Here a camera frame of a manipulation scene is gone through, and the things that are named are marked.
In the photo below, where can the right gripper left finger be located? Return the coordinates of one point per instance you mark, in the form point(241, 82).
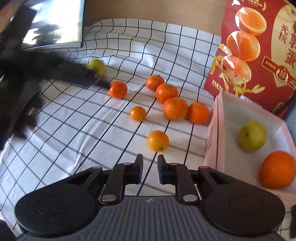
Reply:
point(115, 180)

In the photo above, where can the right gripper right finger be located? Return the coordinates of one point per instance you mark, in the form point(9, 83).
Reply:
point(179, 176)

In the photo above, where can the yellowish mandarin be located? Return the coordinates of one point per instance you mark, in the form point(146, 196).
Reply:
point(158, 141)

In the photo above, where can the green lemon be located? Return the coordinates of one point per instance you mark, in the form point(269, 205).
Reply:
point(252, 136)
point(97, 66)

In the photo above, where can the small mandarin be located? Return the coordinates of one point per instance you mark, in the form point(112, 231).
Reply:
point(137, 113)
point(118, 89)

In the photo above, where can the black gloved left hand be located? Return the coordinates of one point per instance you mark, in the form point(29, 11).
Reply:
point(19, 99)

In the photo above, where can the black monitor screen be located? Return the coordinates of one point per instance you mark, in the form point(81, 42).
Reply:
point(57, 24)

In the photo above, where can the pink cardboard box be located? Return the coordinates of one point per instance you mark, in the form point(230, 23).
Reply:
point(228, 115)

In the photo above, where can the black grid white tablecloth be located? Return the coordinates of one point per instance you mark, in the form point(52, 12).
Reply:
point(78, 128)

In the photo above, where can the green lemon in box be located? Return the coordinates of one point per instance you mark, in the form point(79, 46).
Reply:
point(252, 136)

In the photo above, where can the large orange in box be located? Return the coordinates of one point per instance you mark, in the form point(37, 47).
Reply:
point(277, 170)

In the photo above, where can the red snack bag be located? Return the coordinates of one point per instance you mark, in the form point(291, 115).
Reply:
point(256, 57)

